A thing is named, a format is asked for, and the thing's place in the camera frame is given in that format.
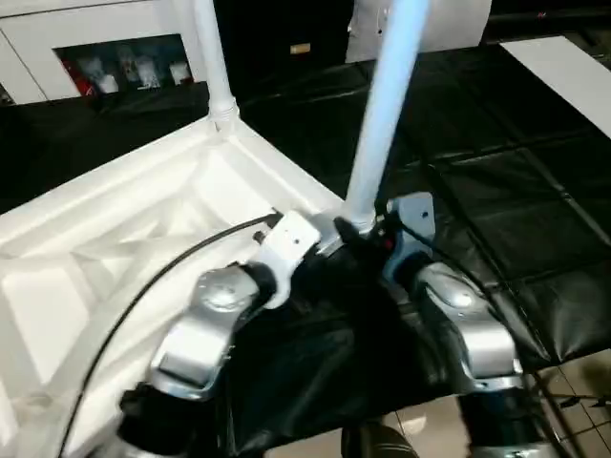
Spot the white plastic table leg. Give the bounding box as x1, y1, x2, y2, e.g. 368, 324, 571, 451
342, 0, 434, 236
192, 0, 241, 140

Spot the white plastic table top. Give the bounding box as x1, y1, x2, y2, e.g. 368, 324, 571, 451
0, 115, 350, 458

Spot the black work mat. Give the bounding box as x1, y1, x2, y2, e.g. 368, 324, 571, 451
0, 40, 611, 457

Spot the black right robot foot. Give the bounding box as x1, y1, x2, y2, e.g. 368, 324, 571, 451
341, 423, 417, 458

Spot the black box with gold label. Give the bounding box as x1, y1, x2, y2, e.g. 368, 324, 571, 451
214, 0, 357, 104

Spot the black device with red light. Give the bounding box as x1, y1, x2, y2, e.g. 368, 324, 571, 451
486, 11, 611, 47

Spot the red box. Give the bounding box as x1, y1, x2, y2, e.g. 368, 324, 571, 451
65, 59, 100, 99

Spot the white cabinet with glass doors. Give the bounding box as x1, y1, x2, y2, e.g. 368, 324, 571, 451
0, 0, 217, 105

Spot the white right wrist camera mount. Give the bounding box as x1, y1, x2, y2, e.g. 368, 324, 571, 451
380, 192, 436, 288

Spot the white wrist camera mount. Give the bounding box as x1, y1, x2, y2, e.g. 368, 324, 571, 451
251, 210, 322, 312
380, 192, 436, 288

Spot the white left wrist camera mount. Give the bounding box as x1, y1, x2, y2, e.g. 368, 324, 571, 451
251, 210, 322, 312

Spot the metal stand frame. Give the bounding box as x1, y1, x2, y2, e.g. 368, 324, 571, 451
529, 366, 611, 458

